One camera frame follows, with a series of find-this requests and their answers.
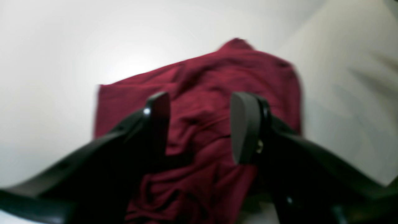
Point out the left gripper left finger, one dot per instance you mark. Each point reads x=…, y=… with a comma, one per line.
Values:
x=93, y=184

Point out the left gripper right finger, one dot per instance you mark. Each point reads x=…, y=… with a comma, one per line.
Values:
x=307, y=183

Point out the dark red t-shirt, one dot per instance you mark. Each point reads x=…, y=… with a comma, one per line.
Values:
x=201, y=184

